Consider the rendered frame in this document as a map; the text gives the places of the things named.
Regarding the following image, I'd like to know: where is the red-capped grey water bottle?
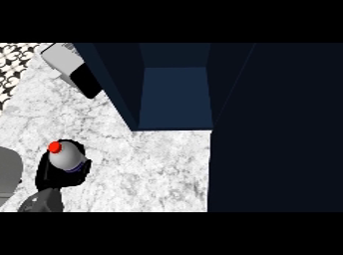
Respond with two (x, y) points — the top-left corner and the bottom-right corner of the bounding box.
(48, 140), (89, 172)

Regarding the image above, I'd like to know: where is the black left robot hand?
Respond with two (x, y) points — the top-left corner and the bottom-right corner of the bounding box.
(34, 138), (94, 191)

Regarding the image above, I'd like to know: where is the dark blue open cabinet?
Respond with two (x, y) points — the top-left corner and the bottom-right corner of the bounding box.
(73, 43), (256, 132)

